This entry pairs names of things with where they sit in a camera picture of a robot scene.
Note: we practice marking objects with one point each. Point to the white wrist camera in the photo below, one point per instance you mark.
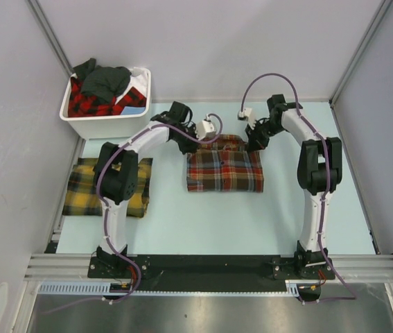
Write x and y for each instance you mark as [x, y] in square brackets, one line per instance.
[205, 129]
[249, 116]

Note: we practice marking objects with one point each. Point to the aluminium frame rail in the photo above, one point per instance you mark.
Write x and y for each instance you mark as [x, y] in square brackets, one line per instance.
[74, 267]

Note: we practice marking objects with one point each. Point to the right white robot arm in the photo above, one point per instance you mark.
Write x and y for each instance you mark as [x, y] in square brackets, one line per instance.
[319, 172]

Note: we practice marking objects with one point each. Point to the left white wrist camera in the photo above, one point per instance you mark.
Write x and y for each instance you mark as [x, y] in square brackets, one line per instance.
[205, 129]

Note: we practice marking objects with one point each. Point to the white slotted cable duct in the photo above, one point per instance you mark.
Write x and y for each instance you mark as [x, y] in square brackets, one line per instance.
[75, 288]

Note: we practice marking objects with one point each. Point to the folded yellow plaid shirt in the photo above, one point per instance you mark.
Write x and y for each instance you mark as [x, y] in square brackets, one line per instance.
[81, 199]

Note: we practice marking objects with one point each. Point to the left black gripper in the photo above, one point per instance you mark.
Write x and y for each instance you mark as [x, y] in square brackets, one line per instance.
[191, 147]

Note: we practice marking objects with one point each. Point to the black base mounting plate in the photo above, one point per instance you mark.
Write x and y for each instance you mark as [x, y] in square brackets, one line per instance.
[207, 273]

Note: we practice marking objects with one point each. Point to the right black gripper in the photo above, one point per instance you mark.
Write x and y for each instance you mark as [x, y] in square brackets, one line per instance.
[255, 142]

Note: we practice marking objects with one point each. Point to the red brown plaid shirt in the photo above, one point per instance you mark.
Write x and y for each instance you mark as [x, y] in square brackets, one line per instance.
[224, 165]

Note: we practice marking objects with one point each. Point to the white plastic laundry bin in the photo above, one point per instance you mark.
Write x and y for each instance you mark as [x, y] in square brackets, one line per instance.
[124, 124]

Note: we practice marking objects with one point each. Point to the white shirt in bin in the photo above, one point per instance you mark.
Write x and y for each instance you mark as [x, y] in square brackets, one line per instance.
[140, 80]

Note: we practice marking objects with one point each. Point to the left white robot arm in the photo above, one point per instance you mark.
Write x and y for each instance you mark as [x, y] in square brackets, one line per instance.
[116, 175]

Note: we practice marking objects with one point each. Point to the red black checked shirt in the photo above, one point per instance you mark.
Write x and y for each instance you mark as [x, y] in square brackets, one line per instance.
[80, 105]

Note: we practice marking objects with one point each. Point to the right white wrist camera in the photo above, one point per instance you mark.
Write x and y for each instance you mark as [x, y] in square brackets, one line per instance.
[249, 116]

